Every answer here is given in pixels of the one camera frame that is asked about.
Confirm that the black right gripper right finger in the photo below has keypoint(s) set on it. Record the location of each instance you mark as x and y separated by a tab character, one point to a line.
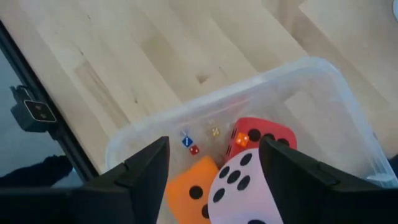
304	202

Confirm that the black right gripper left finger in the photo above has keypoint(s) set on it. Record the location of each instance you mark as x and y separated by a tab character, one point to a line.
130	199

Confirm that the orange foam die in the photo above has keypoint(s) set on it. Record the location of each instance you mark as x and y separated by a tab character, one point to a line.
186	177

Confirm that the pink foam die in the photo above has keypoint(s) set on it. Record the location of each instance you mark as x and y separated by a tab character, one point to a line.
242	205

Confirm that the red foam die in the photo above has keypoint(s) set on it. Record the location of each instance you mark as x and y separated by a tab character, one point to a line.
280	129

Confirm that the small red die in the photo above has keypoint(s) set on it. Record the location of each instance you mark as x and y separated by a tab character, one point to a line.
194	150

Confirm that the small blue die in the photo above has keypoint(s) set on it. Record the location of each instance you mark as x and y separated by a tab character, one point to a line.
187	142

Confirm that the small orange die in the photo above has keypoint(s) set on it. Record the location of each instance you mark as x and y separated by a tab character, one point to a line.
241	139

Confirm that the small yellow die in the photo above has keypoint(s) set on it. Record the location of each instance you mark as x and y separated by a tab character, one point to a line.
215	131

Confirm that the clear plastic bin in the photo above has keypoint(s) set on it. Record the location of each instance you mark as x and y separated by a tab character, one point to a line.
311	93

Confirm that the person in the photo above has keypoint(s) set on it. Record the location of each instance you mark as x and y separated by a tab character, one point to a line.
37	172

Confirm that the black table frame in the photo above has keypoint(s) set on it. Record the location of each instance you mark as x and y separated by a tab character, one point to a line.
77	158

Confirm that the small grey camera box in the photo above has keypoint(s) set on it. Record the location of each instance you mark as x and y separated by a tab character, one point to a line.
34	112

